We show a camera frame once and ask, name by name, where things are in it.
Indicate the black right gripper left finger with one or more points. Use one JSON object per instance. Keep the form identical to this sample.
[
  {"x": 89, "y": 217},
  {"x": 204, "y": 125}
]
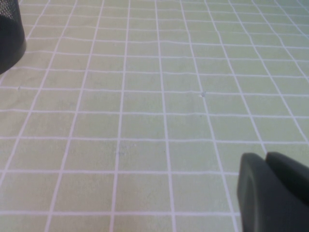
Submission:
[{"x": 260, "y": 203}]

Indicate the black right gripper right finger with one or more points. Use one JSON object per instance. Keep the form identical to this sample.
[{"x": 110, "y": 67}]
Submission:
[{"x": 289, "y": 171}]

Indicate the green grid tablecloth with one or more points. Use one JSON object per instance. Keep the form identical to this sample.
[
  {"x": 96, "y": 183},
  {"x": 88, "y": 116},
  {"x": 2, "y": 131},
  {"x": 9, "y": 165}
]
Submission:
[{"x": 144, "y": 108}]

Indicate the black mesh wastebasket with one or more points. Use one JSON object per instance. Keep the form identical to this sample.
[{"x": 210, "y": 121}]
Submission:
[{"x": 10, "y": 41}]

